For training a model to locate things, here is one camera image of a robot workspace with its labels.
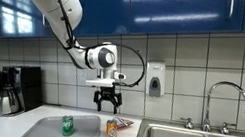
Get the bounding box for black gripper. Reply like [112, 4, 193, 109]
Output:
[91, 83, 126, 117]

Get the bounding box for orange soda can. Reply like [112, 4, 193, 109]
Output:
[103, 117, 122, 137]

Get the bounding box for green soda can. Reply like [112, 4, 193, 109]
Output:
[59, 113, 77, 137]

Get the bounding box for grey plastic tray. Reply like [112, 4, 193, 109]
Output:
[18, 102, 104, 137]

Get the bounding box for red snack bag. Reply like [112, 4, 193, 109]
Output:
[114, 115, 136, 133]

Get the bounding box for black silver coffee maker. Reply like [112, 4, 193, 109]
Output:
[0, 59, 49, 125]

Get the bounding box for steel coffee carafe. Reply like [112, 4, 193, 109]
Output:
[0, 86, 29, 121]

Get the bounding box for blue upper cabinets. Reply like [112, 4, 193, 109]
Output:
[0, 0, 245, 90]

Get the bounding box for chrome gooseneck faucet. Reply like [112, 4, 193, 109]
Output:
[200, 78, 245, 137]

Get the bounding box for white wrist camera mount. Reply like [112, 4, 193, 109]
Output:
[84, 74, 116, 91]

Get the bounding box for white wall soap dispenser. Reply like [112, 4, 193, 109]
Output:
[140, 60, 171, 100]

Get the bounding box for chrome faucet handle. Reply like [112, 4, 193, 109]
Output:
[178, 115, 197, 131]
[218, 120, 238, 137]

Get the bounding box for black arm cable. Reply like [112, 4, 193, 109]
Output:
[29, 0, 160, 91]

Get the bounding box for chrome cabinet door handle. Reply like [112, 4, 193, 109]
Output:
[227, 0, 237, 20]

